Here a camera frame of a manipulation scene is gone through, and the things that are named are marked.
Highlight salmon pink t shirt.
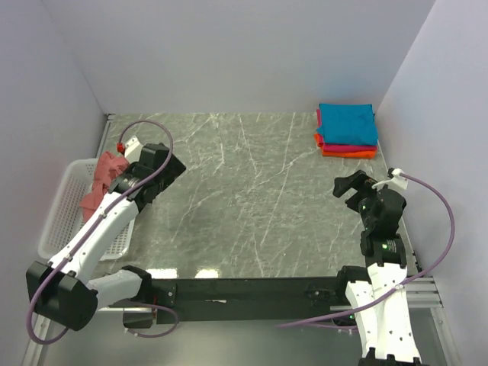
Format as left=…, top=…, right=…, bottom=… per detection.
left=79, top=151, right=130, bottom=222

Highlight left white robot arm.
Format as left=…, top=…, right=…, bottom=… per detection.
left=26, top=143, right=186, bottom=331

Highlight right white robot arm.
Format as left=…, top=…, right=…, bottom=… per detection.
left=333, top=170, right=422, bottom=365

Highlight folded orange t shirt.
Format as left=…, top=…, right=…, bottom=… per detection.
left=314, top=133, right=377, bottom=159

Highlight folded magenta t shirt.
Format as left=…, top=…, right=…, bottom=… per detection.
left=314, top=104, right=378, bottom=153

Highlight folded blue t shirt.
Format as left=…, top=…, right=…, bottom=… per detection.
left=316, top=103, right=378, bottom=146

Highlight white plastic basket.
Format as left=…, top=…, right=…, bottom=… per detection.
left=37, top=158, right=135, bottom=261

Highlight black base beam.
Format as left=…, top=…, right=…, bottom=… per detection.
left=116, top=277, right=350, bottom=322

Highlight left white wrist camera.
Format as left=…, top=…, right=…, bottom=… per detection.
left=116, top=136, right=143, bottom=163

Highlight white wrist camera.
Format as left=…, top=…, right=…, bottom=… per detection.
left=116, top=136, right=143, bottom=163
left=372, top=168, right=408, bottom=192

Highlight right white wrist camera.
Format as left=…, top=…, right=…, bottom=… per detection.
left=372, top=168, right=408, bottom=192

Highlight aluminium frame rail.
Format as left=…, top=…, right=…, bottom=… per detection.
left=329, top=278, right=443, bottom=311

